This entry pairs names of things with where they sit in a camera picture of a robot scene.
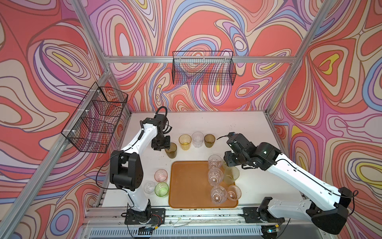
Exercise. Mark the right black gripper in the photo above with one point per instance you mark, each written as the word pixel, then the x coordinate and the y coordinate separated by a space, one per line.
pixel 228 155

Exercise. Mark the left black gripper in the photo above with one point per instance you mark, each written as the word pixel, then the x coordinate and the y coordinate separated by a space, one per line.
pixel 167 144

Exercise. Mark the small pale green glass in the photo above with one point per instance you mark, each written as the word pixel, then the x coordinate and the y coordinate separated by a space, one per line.
pixel 224 165

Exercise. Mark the tall pale green glass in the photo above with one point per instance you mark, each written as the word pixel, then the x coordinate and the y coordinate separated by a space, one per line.
pixel 231 174

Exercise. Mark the dark olive glass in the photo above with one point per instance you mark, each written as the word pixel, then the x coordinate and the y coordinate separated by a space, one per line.
pixel 171 151

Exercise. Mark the yellow glass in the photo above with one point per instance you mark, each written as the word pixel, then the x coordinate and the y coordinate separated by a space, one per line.
pixel 185 141

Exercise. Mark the pink glass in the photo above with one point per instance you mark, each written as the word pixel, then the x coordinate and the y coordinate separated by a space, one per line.
pixel 161 175
pixel 234 193

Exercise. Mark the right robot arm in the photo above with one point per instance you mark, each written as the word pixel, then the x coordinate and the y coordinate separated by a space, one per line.
pixel 326 206

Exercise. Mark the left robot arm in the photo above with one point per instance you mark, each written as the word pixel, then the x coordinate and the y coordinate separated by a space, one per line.
pixel 126 170

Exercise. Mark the brown plastic tray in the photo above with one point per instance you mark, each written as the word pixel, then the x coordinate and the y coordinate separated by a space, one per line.
pixel 189 187

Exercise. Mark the brown glass back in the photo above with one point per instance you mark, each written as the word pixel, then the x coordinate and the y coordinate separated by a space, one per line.
pixel 209 140

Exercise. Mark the small clear glass left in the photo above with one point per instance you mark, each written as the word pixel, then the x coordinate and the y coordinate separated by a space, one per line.
pixel 149 187

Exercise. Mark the bright green glass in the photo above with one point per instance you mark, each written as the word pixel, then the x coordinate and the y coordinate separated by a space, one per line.
pixel 161 189

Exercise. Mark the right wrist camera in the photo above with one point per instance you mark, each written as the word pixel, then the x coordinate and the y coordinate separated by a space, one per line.
pixel 239 143

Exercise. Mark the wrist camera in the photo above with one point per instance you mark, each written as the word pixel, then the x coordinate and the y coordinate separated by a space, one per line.
pixel 163 125
pixel 239 143

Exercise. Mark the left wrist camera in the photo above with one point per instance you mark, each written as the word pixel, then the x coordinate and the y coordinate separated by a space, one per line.
pixel 163 125

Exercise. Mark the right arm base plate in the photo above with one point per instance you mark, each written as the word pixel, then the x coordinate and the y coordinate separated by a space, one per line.
pixel 256 215

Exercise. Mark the left black wire basket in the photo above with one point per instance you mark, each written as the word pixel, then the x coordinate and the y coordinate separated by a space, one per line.
pixel 95 120

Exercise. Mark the black wire basket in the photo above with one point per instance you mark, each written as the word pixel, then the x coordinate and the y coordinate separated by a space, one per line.
pixel 95 120
pixel 197 67

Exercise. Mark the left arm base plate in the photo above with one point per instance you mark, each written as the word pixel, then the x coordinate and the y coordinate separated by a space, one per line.
pixel 153 217

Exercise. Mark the back black wire basket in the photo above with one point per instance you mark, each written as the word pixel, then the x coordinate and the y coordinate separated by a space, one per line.
pixel 197 67

